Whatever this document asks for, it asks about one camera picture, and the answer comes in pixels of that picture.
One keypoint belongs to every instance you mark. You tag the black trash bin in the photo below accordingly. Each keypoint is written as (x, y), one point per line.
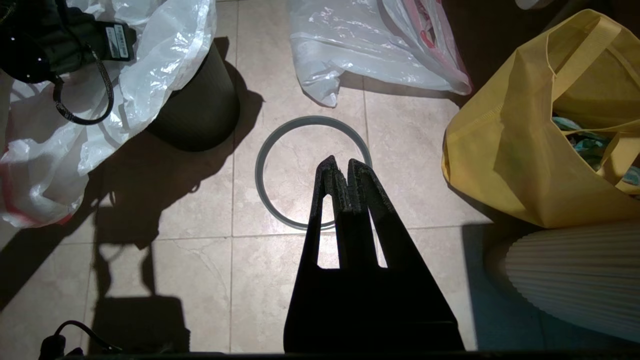
(200, 110)

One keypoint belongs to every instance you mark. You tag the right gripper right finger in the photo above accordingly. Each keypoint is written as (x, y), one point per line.
(410, 310)

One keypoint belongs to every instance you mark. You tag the teal crumpled packaging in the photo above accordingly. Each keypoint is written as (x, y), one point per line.
(590, 145)

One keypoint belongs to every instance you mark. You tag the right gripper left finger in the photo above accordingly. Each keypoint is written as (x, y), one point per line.
(320, 310)

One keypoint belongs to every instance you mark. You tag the yellow plastic bag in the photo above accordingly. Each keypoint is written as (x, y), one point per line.
(510, 150)

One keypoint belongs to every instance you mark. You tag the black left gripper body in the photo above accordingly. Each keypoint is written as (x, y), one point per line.
(80, 35)

